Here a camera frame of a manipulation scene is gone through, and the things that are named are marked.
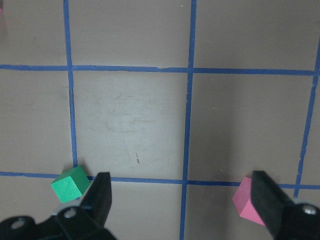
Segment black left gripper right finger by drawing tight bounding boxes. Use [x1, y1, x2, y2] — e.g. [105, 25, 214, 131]
[250, 170, 295, 237]

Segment pink foam cube far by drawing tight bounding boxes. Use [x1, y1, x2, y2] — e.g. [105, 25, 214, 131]
[232, 176, 265, 226]

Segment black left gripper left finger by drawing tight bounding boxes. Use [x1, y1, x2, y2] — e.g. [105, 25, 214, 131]
[79, 172, 112, 228]

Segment green foam cube far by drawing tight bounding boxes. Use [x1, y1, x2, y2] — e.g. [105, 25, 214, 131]
[50, 165, 91, 203]

